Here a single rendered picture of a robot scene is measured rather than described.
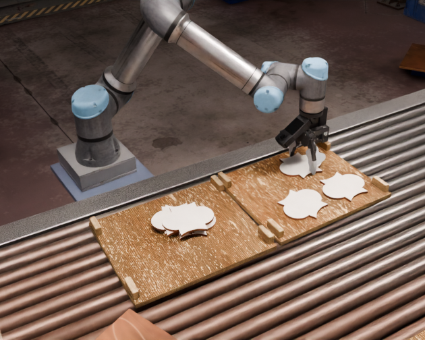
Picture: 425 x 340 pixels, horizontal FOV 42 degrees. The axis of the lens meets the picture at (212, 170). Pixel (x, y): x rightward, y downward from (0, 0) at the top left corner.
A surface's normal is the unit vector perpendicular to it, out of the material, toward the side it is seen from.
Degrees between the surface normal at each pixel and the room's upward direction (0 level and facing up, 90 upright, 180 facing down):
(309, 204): 0
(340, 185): 0
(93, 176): 90
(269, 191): 0
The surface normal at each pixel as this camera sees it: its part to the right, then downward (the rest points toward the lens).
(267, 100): -0.31, 0.55
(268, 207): -0.02, -0.82
